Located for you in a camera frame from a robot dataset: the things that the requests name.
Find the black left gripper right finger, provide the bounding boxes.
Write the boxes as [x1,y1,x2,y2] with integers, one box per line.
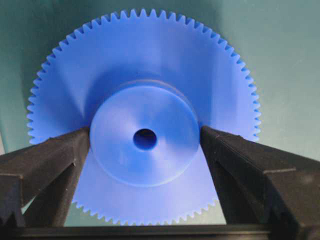
[200,126,320,240]

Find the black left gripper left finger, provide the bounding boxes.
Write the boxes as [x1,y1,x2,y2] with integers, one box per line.
[0,127,90,228]

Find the small blue plastic gear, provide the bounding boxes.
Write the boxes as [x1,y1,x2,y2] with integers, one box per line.
[27,9,260,225]

